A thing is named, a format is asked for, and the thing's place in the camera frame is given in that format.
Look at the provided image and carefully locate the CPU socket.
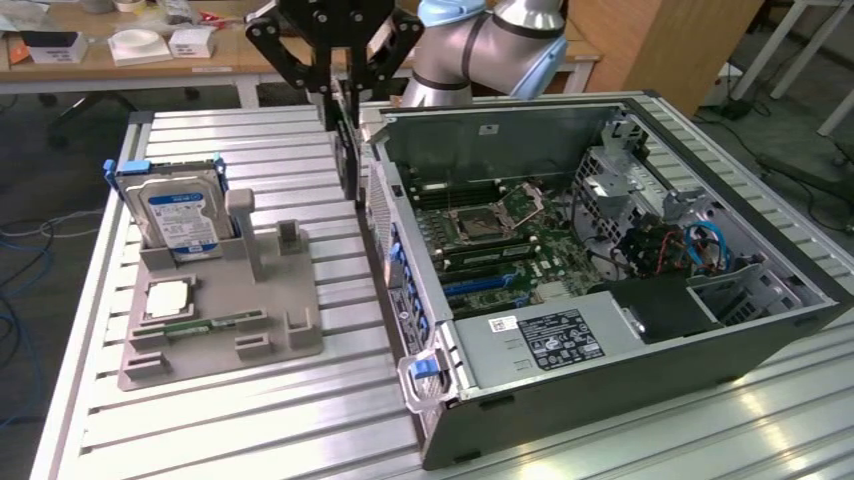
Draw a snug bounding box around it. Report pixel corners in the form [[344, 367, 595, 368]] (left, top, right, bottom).
[[446, 204, 514, 246]]

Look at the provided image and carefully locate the white box with round hollow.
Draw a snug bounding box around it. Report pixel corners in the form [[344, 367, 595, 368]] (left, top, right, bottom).
[[105, 28, 174, 68]]

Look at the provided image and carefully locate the blue wire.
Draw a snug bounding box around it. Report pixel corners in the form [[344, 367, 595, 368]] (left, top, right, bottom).
[[684, 219, 735, 277]]

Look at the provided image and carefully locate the perforated metal disk bay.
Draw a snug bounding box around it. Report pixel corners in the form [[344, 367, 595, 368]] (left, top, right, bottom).
[[570, 117, 672, 239]]

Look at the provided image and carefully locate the metal socket cover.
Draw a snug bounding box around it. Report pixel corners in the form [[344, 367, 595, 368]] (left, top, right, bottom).
[[496, 179, 558, 231]]

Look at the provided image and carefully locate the black open PC case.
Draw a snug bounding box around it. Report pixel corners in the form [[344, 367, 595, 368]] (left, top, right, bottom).
[[356, 96, 854, 472]]

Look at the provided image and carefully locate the white floor cable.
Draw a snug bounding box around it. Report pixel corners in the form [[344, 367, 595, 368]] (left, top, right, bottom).
[[0, 207, 111, 240]]

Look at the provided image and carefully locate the small white labelled box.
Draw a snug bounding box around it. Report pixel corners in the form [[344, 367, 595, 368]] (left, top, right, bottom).
[[165, 27, 216, 59]]

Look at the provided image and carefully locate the grey parts rack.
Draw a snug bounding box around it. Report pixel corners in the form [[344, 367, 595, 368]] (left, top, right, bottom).
[[117, 187, 326, 394]]

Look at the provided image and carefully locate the grey sheet metal disk bay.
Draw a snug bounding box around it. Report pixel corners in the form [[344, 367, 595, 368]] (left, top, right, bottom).
[[685, 252, 825, 329]]

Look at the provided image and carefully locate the orange packet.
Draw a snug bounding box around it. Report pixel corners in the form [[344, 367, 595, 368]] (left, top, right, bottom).
[[5, 37, 34, 71]]

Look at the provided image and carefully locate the silver chipset heatsink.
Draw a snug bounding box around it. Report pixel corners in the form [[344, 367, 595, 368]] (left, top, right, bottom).
[[532, 279, 581, 304]]

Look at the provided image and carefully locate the grey power supply unit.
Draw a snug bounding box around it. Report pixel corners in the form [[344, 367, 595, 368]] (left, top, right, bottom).
[[436, 292, 641, 391]]

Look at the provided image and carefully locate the silver CPU chip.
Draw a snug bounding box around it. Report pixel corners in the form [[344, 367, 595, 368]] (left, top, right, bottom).
[[142, 279, 198, 319]]

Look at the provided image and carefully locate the black wire bundle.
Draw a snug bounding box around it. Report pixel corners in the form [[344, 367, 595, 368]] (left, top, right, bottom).
[[578, 234, 639, 281]]

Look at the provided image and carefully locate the black chair base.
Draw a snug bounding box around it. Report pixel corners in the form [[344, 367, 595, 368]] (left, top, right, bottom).
[[45, 89, 201, 149]]

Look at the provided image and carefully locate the green RAM stick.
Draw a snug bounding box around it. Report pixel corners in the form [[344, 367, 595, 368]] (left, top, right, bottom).
[[131, 312, 268, 340]]

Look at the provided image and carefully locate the wooden cabinet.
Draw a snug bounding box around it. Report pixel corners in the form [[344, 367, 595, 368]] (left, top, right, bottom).
[[565, 0, 765, 117]]

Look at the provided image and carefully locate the green motherboard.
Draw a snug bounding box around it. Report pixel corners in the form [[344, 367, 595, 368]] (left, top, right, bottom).
[[398, 167, 621, 321]]

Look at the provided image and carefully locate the black plastic cover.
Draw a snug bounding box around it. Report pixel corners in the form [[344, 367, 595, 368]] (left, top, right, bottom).
[[603, 276, 725, 346]]

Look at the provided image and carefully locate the black power adapter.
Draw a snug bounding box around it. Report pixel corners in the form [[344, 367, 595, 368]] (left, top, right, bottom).
[[692, 97, 755, 121]]

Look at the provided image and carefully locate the green graphics card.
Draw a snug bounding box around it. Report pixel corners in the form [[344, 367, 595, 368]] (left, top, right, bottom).
[[330, 74, 368, 202]]

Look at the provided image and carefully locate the blue floor cable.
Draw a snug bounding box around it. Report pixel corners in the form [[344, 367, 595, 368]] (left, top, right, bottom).
[[0, 234, 51, 431]]

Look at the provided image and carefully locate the red wire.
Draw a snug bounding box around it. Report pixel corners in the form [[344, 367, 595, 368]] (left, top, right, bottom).
[[649, 227, 688, 276]]

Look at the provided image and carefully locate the white table frame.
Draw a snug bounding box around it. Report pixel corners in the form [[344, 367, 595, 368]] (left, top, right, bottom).
[[729, 0, 854, 137]]

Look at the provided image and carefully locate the wooden desk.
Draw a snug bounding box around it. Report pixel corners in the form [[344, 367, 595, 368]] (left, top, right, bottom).
[[0, 0, 601, 109]]

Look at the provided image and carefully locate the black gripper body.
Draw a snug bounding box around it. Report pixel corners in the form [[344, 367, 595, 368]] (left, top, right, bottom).
[[276, 0, 394, 51]]

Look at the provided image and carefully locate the blue case release latch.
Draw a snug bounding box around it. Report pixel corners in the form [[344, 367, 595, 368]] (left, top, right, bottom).
[[406, 357, 438, 384]]

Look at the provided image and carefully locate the hard disk with blue bracket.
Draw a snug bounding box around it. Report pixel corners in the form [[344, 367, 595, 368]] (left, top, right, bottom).
[[102, 151, 232, 264]]

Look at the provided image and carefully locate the dark RAM stick with labels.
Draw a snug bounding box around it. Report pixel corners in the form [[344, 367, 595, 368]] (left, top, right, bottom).
[[436, 239, 538, 274]]

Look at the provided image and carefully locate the black floor cable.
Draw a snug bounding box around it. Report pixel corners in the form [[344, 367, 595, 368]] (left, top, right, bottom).
[[752, 149, 854, 231]]

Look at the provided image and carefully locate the blue expansion slot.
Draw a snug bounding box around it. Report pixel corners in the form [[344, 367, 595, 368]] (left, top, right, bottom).
[[441, 269, 521, 297]]

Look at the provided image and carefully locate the white box with black lid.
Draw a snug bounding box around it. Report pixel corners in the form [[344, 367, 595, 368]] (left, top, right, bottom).
[[17, 29, 90, 65]]

